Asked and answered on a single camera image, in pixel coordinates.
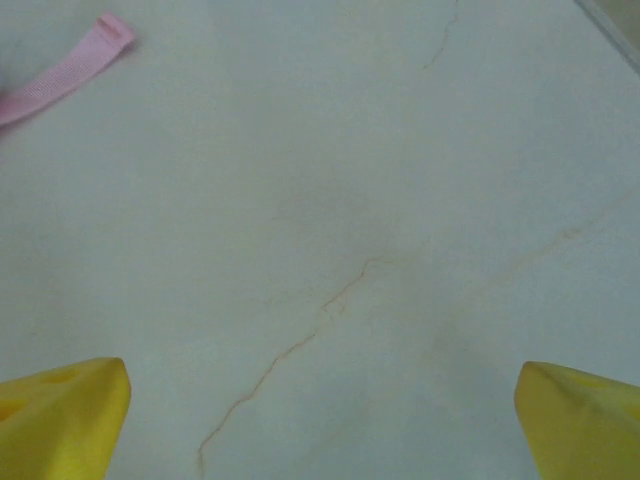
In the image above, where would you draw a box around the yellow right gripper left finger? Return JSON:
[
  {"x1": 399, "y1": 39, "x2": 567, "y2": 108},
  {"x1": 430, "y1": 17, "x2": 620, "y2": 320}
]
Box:
[{"x1": 0, "y1": 356, "x2": 134, "y2": 480}]

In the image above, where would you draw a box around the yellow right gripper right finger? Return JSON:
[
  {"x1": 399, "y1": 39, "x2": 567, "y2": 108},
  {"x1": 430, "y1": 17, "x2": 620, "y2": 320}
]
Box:
[{"x1": 514, "y1": 360, "x2": 640, "y2": 480}]

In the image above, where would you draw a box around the pink backpack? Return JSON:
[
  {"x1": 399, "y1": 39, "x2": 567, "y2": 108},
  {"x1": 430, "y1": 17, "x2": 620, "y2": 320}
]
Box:
[{"x1": 0, "y1": 12, "x2": 137, "y2": 127}]

